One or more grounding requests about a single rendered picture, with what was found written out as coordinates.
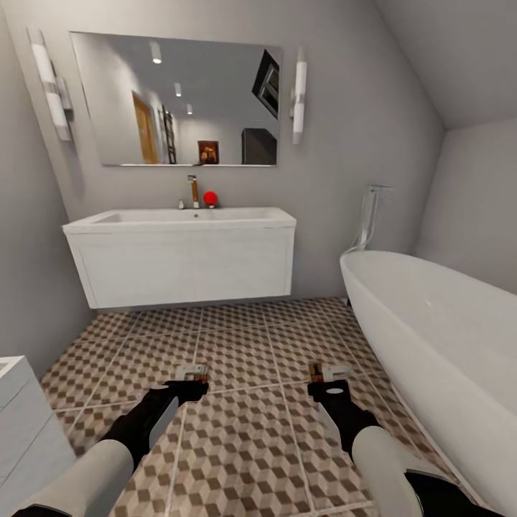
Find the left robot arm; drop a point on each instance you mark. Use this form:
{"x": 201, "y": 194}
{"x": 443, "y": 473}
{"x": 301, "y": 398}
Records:
{"x": 91, "y": 487}

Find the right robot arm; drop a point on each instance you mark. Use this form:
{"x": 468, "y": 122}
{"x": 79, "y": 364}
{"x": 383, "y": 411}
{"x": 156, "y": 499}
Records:
{"x": 400, "y": 482}

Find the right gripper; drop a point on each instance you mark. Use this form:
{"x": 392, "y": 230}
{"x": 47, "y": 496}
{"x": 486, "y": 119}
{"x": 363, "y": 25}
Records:
{"x": 316, "y": 389}

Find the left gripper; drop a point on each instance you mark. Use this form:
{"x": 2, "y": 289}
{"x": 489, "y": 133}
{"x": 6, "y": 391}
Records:
{"x": 192, "y": 390}

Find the wall mounted light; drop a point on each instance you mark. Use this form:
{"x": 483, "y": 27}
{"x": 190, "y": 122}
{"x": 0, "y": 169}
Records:
{"x": 296, "y": 102}
{"x": 55, "y": 88}

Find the mousetrap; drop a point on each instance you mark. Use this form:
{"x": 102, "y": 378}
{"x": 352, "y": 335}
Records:
{"x": 204, "y": 378}
{"x": 315, "y": 369}

